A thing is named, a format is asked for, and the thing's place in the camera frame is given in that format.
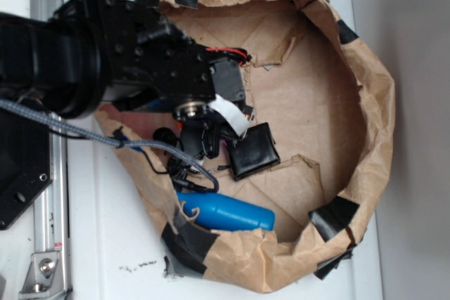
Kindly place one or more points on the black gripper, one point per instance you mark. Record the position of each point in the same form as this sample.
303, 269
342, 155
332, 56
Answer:
200, 85

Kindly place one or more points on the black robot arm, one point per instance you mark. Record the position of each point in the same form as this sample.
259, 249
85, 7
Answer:
125, 54

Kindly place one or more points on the black square pouch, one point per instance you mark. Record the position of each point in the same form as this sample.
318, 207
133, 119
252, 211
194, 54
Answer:
255, 153

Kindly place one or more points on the brown paper bag bin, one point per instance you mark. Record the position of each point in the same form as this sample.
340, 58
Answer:
330, 105

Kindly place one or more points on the blue plastic bottle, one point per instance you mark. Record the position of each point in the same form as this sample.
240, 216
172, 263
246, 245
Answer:
220, 212

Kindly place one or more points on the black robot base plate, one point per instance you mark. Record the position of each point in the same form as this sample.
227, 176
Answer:
25, 165

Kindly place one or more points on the aluminium extrusion rail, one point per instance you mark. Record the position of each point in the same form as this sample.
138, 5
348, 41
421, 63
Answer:
51, 215

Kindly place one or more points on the metal corner bracket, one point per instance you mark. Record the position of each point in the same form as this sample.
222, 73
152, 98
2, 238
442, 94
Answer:
44, 278

